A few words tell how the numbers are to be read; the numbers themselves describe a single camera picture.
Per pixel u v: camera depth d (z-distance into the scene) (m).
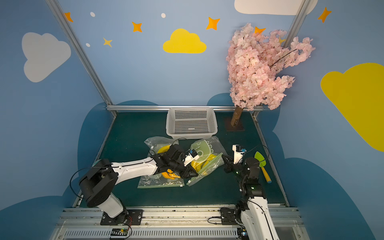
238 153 0.70
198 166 0.90
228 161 0.73
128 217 0.73
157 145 0.98
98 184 0.45
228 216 0.75
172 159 0.68
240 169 0.67
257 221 0.49
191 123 1.15
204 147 0.93
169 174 0.87
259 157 0.98
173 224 0.73
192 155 0.74
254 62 0.66
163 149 0.93
